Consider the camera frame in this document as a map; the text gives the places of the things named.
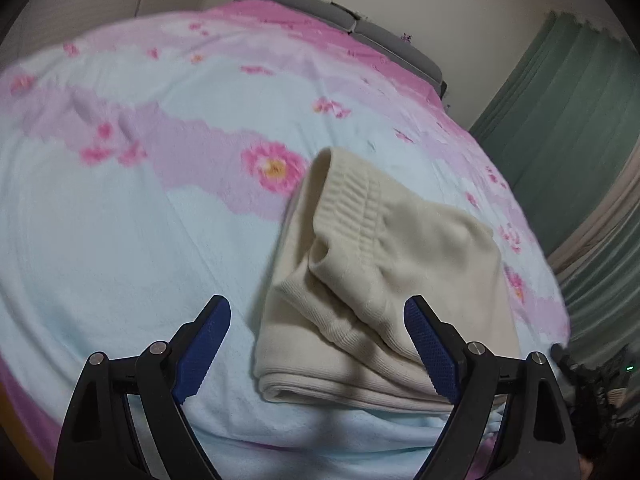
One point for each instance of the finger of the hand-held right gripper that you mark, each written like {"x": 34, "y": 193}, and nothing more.
{"x": 562, "y": 355}

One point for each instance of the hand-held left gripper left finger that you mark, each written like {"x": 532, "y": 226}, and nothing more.
{"x": 200, "y": 355}

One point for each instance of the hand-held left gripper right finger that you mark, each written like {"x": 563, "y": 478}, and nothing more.
{"x": 432, "y": 355}

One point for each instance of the cream pants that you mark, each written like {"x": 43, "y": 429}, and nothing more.
{"x": 375, "y": 260}

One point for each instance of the pink and blue floral blanket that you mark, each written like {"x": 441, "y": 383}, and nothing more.
{"x": 125, "y": 235}

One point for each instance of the beige curtain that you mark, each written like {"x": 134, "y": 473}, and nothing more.
{"x": 600, "y": 215}

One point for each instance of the green curtain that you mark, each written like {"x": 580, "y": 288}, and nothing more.
{"x": 565, "y": 135}

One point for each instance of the grey headboard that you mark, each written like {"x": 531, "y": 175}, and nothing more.
{"x": 400, "y": 50}

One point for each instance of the white louvered closet doors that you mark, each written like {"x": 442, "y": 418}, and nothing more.
{"x": 75, "y": 5}

